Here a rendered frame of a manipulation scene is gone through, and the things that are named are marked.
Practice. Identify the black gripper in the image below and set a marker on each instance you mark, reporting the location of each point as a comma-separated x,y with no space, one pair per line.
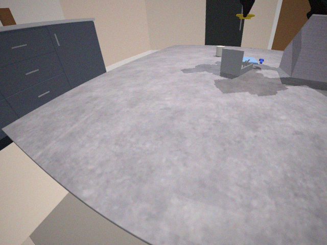
247,5

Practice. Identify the light blue square mat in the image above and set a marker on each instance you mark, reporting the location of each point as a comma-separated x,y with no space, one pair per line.
252,60

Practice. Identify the golden yellow plate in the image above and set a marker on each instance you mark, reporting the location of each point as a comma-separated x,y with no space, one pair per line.
247,17

